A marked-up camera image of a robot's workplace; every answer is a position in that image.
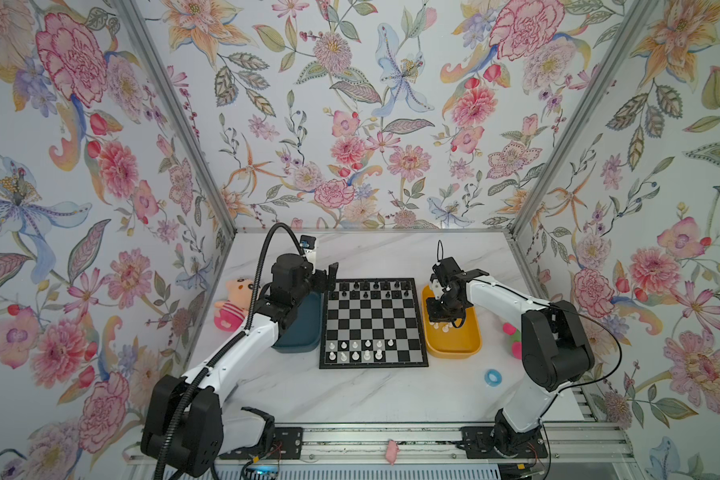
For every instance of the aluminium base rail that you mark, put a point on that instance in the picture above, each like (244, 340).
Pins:
(568, 442)

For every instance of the aluminium frame post left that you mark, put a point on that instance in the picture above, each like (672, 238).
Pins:
(154, 66)

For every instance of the pink small toy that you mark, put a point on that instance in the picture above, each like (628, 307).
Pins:
(392, 452)

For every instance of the black white chess board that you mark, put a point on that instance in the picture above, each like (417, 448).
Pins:
(374, 309)

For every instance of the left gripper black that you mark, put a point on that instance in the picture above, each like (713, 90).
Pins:
(331, 278)

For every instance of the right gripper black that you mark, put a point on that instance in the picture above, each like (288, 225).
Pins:
(435, 316)

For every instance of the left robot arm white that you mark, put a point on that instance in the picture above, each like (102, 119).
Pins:
(187, 426)

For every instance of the teal plastic bin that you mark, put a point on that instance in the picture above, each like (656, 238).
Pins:
(304, 335)

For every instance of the plush doll toy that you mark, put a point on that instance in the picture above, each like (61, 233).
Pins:
(515, 337)

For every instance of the pink toy left side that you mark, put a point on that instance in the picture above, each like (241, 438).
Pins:
(231, 313)

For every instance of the aluminium frame post right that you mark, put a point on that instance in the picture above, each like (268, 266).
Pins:
(631, 26)

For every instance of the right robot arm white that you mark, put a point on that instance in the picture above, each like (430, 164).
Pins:
(555, 351)

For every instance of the aluminium frame post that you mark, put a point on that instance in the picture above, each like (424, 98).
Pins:
(631, 26)
(154, 66)

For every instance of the yellow plastic bin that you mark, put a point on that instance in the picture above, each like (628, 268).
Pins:
(447, 342)

